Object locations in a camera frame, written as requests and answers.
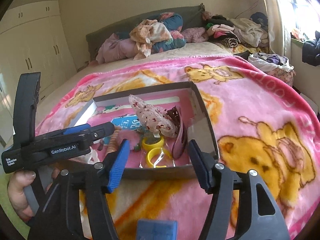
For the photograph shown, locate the pink bear print blanket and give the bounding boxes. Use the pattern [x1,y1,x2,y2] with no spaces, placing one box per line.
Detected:
[36,56,319,239]

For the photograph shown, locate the orange spiral hair clip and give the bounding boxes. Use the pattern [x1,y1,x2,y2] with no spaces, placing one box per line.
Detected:
[106,126,121,155]

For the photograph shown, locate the pile of bedding and clothes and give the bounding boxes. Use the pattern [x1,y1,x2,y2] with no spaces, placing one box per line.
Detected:
[94,12,208,64]

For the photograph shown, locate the yellow rings in bag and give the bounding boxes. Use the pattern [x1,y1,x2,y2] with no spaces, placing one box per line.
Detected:
[138,134,176,169]

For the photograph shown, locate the small blue plastic box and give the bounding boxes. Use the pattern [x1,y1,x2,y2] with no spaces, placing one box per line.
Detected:
[136,219,178,240]

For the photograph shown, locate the pink pompom hair tie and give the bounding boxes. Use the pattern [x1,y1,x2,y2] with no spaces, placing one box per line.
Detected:
[117,130,142,153]

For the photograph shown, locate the shallow dark cardboard box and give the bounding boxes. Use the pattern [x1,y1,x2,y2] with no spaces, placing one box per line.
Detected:
[71,82,220,180]

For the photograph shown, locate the dark green headboard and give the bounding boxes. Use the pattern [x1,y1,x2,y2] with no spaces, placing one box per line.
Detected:
[86,3,205,60]

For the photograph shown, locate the glossy maroon hair clip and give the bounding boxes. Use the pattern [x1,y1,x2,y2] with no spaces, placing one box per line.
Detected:
[167,106,188,159]

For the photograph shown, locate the cream wardrobe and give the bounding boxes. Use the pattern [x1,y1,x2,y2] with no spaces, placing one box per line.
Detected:
[1,1,76,145]

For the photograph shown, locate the dark clothes on windowsill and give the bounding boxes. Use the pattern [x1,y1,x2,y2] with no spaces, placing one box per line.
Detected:
[302,31,320,67]

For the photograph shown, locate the clothes pile by window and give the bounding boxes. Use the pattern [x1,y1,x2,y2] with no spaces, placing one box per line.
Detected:
[201,10,296,87]

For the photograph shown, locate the floral fabric bow scrunchie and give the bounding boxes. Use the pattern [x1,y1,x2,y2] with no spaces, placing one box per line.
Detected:
[129,95,177,138]

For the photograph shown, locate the person's left hand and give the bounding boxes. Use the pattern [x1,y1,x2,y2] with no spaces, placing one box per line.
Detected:
[8,170,36,222]

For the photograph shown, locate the cream curtain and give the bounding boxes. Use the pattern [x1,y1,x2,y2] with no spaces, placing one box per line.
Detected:
[264,0,293,59]

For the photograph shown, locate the cream claw hair clip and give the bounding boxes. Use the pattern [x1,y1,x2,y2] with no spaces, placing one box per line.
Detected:
[81,148,100,164]

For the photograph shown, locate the blue printed card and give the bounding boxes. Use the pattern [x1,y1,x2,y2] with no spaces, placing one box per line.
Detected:
[111,115,141,131]

